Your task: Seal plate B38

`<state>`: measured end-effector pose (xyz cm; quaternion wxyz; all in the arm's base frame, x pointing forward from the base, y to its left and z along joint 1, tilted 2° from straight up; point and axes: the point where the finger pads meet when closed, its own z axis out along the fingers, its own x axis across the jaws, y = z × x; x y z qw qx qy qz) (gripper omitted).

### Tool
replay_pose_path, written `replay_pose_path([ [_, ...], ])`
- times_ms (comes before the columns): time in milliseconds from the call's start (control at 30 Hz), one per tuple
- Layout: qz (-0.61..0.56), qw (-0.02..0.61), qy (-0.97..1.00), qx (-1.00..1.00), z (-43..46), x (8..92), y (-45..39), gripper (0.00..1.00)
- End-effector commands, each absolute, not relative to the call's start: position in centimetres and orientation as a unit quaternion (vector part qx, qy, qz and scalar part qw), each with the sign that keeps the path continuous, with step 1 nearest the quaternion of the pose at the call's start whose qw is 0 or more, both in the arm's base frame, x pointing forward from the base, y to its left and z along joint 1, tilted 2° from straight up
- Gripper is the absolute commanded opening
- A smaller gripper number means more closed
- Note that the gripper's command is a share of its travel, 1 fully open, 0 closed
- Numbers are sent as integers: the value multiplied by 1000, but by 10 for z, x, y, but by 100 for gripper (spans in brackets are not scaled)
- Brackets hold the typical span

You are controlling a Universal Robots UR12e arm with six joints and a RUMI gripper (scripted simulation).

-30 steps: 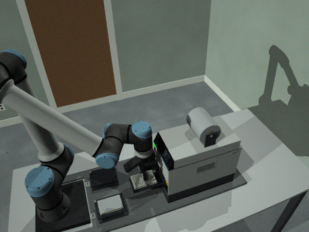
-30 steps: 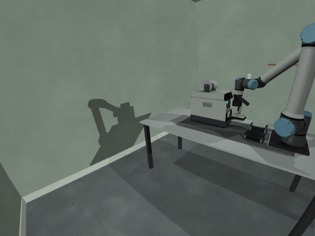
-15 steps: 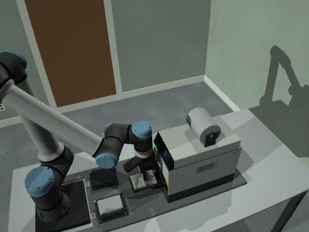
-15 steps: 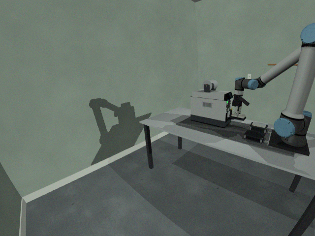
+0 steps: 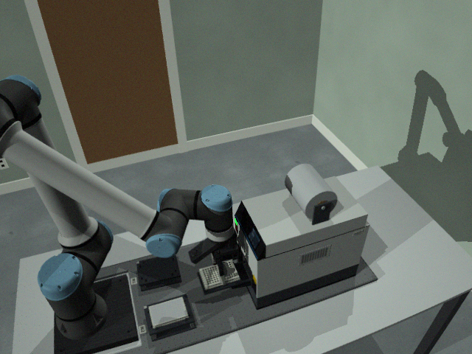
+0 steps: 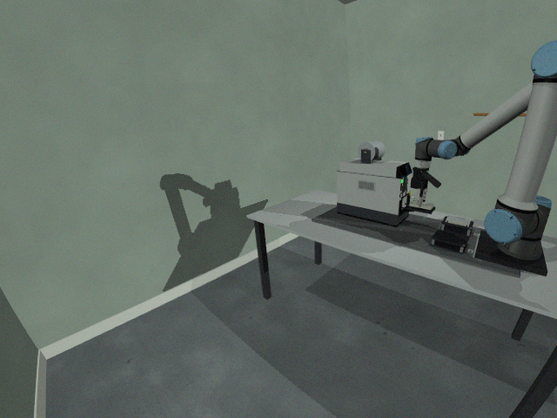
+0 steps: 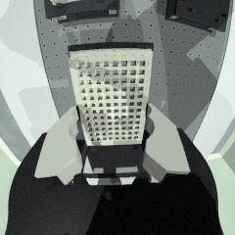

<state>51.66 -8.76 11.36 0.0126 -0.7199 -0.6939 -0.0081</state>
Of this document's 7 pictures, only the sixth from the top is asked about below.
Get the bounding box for grey cylinder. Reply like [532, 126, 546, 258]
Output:
[358, 141, 386, 160]

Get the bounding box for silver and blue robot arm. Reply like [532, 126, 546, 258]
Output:
[414, 40, 557, 260]

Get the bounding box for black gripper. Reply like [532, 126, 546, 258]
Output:
[411, 167, 429, 207]

